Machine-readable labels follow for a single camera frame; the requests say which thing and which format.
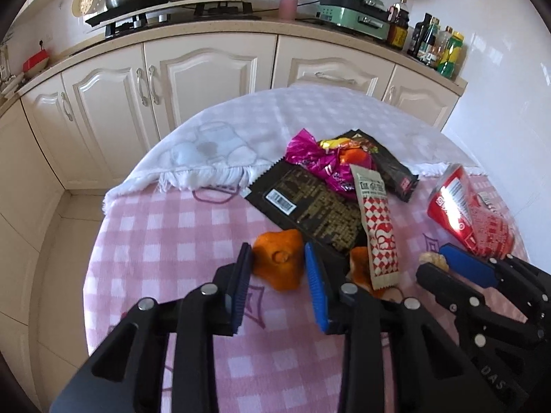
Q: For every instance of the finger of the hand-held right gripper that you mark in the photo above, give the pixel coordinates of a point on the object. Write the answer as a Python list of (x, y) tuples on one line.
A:
[(447, 292), (469, 264)]

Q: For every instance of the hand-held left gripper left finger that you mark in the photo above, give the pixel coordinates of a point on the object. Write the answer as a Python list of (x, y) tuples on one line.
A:
[(241, 288)]

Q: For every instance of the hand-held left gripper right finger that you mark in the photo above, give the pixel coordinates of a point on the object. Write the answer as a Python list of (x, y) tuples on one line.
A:
[(316, 288)]

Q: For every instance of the pale peel scrap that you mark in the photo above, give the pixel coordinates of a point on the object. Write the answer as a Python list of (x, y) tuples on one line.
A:
[(432, 259)]

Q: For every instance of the orange snack packet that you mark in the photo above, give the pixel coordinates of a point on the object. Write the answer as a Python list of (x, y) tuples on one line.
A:
[(275, 262), (359, 262)]

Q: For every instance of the red foil chip bag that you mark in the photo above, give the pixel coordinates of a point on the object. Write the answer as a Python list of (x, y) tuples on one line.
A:
[(456, 211)]

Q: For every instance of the black barcode snack packet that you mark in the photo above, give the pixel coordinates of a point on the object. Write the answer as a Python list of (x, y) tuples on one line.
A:
[(310, 206)]

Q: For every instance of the red white checked sachet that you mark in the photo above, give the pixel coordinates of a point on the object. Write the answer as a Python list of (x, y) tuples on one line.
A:
[(379, 223)]

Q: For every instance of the long black snack packet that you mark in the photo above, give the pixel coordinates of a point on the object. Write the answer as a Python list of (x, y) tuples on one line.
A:
[(391, 167)]

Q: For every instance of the yellow orange snack wrapper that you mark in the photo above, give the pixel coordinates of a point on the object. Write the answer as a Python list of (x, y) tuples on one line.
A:
[(348, 155)]

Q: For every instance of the magenta foil wrapper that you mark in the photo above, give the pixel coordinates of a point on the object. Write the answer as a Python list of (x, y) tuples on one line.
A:
[(310, 150)]

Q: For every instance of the pink checked tablecloth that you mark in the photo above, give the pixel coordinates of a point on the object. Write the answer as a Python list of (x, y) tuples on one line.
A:
[(172, 245)]

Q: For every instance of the white fringed cloth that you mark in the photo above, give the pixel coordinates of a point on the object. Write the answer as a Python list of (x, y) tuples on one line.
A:
[(258, 112)]

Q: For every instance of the yellow green bottle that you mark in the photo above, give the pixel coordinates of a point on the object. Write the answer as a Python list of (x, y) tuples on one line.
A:
[(452, 58)]

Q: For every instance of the green glass bottle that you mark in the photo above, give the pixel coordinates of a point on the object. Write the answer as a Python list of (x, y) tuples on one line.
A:
[(431, 47)]

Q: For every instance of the amber oil bottle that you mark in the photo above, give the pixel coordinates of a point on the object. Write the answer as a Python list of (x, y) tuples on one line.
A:
[(444, 41)]

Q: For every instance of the black sauce bottle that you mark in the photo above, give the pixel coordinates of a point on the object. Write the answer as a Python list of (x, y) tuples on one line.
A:
[(417, 38)]

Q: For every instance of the large soy sauce bottle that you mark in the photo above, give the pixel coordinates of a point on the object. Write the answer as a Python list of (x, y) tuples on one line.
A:
[(397, 30)]

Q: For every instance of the green electric cooker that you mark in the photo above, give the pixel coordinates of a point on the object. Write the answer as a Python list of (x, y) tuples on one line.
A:
[(344, 13)]

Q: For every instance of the black gas stove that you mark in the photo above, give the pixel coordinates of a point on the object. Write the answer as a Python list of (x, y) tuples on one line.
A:
[(224, 8)]

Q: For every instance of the pink utensil holder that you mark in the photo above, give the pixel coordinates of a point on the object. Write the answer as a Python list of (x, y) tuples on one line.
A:
[(287, 8)]

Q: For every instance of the yellow plastic strainer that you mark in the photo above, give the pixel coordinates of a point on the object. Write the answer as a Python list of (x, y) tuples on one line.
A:
[(84, 0)]

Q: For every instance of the white wall socket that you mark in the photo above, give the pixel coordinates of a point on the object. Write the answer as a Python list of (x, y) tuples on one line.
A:
[(45, 41)]

